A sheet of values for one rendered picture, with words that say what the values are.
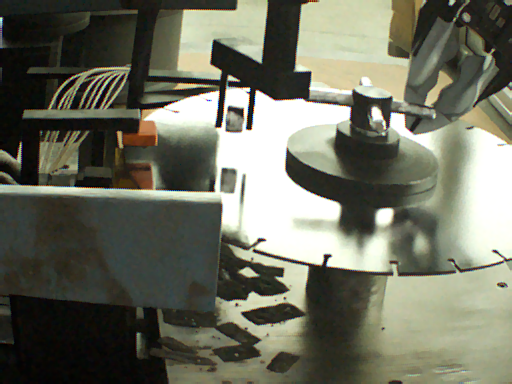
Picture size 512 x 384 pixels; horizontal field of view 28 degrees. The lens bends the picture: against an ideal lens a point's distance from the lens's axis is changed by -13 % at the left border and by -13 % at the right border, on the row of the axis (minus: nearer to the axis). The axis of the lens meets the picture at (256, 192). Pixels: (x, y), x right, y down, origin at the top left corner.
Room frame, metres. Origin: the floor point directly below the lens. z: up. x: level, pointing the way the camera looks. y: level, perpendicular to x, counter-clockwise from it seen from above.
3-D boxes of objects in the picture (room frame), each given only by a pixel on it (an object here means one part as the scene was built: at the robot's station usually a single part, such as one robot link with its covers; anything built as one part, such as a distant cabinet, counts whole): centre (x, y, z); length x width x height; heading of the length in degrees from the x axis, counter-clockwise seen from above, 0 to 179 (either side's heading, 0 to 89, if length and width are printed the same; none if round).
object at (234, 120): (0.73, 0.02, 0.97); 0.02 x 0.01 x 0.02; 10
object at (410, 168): (0.73, -0.07, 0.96); 0.11 x 0.11 x 0.03
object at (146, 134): (0.70, 0.12, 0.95); 0.10 x 0.03 x 0.07; 100
